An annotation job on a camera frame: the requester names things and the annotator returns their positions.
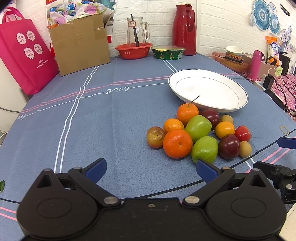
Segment blue paper fan decoration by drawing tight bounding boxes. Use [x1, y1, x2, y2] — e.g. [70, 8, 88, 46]
[252, 0, 271, 31]

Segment orange with stem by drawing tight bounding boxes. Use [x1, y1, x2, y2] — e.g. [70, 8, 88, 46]
[176, 103, 199, 126]

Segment pink bottle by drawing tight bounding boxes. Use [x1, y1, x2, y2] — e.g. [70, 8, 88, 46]
[249, 50, 264, 80]

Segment green foil bowl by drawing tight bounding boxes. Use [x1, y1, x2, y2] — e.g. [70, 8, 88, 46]
[151, 46, 185, 60]

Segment small orange mandarin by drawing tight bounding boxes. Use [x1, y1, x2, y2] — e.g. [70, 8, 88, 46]
[163, 118, 185, 133]

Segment green fruit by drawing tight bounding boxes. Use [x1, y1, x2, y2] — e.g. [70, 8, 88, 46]
[191, 136, 218, 164]
[185, 115, 212, 144]

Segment large orange mandarin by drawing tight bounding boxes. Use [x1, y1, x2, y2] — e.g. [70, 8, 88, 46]
[163, 130, 193, 159]

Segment yellow rubber band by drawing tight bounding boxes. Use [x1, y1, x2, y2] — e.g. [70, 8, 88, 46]
[280, 126, 290, 135]

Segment pink floral side tablecloth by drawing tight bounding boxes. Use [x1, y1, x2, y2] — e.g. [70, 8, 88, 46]
[271, 74, 296, 121]

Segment small red tomato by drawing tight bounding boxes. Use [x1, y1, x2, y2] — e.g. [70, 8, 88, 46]
[234, 126, 251, 142]

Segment cardboard box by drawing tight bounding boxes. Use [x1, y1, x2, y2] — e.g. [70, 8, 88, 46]
[50, 14, 110, 76]

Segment red plastic basket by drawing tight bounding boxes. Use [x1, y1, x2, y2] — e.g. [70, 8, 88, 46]
[115, 43, 153, 60]

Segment red thermos jug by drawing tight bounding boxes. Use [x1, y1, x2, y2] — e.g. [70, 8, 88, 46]
[172, 4, 196, 56]

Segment glass pitcher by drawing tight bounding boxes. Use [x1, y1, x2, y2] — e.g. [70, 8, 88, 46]
[126, 17, 150, 44]

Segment blue striped tablecloth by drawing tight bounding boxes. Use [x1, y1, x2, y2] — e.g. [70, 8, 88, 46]
[1, 54, 295, 240]

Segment black power adapter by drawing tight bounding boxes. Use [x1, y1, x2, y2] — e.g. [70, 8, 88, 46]
[263, 74, 275, 90]

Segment yellow-orange small citrus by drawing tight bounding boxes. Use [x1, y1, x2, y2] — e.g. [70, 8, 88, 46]
[215, 121, 235, 139]

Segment floral cloth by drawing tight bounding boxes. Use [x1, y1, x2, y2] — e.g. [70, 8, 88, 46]
[46, 1, 113, 30]

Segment black spoon in pitcher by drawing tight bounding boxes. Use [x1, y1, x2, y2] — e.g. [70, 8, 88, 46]
[130, 14, 139, 47]

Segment red-yellow plum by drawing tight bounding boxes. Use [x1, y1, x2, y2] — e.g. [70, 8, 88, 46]
[146, 126, 165, 149]

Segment white ceramic plate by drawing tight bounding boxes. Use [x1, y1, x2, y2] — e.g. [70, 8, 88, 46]
[168, 69, 249, 113]

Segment snack package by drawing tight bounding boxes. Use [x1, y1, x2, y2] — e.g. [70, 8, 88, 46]
[265, 36, 279, 59]

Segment dark red plum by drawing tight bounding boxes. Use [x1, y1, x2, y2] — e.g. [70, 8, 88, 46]
[200, 108, 221, 130]
[218, 134, 240, 160]

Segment pink tote bag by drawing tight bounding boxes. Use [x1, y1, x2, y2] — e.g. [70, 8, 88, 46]
[1, 6, 58, 95]

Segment stacked bowls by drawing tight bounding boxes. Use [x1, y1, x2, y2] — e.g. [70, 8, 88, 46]
[225, 51, 243, 63]

